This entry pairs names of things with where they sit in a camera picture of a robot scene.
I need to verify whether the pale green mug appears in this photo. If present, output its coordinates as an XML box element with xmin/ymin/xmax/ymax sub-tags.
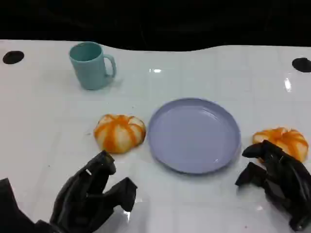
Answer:
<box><xmin>69</xmin><ymin>41</ymin><xmax>117</xmax><ymax>90</ymax></box>

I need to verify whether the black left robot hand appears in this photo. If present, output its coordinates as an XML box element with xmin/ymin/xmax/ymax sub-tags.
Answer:
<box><xmin>50</xmin><ymin>150</ymin><xmax>138</xmax><ymax>233</ymax></box>

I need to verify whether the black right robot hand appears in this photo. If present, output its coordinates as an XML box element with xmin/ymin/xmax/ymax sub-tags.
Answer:
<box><xmin>235</xmin><ymin>139</ymin><xmax>311</xmax><ymax>232</ymax></box>

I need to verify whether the lilac plate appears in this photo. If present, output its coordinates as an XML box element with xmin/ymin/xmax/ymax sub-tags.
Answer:
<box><xmin>147</xmin><ymin>98</ymin><xmax>242</xmax><ymax>175</ymax></box>

